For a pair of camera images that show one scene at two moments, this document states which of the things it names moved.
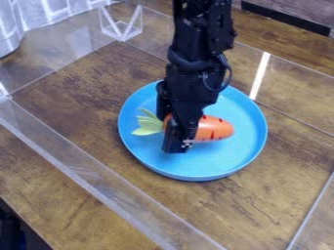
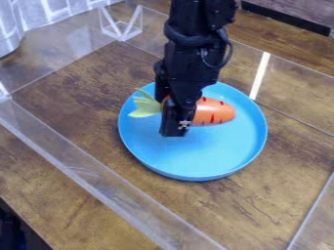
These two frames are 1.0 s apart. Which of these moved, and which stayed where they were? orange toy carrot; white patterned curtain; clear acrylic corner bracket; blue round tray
Moved: orange toy carrot
Stayed: blue round tray; white patterned curtain; clear acrylic corner bracket
